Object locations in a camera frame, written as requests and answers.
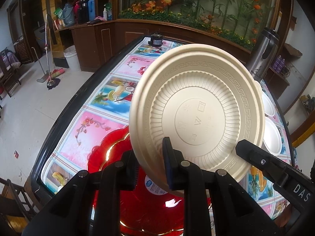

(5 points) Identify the dark wooden cabinet counter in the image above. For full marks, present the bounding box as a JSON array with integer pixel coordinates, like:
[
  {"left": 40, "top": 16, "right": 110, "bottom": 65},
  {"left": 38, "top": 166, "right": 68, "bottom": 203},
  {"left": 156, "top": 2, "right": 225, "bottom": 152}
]
[{"left": 55, "top": 19, "right": 250, "bottom": 73}]

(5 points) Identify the small black device on table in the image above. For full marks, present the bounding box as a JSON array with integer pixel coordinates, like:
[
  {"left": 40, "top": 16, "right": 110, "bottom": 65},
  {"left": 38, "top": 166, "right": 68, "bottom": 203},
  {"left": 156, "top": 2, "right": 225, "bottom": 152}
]
[{"left": 148, "top": 33, "right": 163, "bottom": 47}]

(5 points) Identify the blue container on counter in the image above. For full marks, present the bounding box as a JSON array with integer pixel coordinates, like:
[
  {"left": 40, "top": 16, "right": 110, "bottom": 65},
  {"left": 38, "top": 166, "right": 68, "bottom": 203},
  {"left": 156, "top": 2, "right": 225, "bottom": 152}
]
[{"left": 88, "top": 0, "right": 95, "bottom": 21}]

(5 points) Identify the white plastic bucket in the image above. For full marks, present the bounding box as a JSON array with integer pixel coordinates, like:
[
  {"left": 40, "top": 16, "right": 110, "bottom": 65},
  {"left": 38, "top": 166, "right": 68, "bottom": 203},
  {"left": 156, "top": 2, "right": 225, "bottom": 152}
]
[{"left": 64, "top": 45, "right": 81, "bottom": 71}]

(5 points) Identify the wooden chair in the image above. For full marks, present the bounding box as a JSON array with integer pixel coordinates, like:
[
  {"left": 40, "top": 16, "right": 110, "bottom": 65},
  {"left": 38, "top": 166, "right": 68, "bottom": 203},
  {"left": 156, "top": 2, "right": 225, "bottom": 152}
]
[{"left": 1, "top": 178, "right": 37, "bottom": 235}]

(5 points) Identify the beige plastic bowl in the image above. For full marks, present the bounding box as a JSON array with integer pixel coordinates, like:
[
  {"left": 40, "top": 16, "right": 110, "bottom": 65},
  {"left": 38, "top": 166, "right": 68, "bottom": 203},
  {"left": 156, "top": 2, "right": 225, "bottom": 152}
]
[{"left": 129, "top": 44, "right": 265, "bottom": 191}]

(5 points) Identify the mop with metal handle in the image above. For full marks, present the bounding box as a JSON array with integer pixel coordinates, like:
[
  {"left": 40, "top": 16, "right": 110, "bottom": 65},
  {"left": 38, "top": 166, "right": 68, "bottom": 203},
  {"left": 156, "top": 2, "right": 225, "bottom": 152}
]
[{"left": 44, "top": 13, "right": 61, "bottom": 90}]

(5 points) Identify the artificial flower display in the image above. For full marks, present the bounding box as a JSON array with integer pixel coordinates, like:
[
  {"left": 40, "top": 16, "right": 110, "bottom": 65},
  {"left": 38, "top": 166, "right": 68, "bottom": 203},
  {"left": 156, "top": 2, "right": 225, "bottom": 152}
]
[{"left": 119, "top": 0, "right": 277, "bottom": 50}]

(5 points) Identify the red scalloped glass plate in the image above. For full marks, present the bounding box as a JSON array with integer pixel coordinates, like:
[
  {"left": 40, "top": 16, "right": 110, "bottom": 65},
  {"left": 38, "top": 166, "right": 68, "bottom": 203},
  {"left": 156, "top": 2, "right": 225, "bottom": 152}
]
[{"left": 87, "top": 126, "right": 184, "bottom": 235}]

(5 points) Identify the white foam bowl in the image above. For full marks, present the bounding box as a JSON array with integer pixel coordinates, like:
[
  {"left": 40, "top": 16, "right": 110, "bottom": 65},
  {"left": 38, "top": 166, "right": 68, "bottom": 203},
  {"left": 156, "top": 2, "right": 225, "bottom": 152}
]
[
  {"left": 256, "top": 82, "right": 275, "bottom": 117},
  {"left": 262, "top": 117, "right": 282, "bottom": 156}
]

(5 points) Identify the colourful fruit pattern tablecloth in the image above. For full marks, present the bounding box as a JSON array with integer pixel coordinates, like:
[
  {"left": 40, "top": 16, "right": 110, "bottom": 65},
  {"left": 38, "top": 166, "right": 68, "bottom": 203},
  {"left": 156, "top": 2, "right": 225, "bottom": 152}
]
[{"left": 40, "top": 36, "right": 297, "bottom": 221}]

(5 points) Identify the stainless steel thermos jug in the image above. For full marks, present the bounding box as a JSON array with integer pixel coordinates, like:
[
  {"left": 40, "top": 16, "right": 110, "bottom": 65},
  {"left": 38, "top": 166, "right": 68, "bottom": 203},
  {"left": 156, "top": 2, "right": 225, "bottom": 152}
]
[{"left": 245, "top": 27, "right": 279, "bottom": 82}]

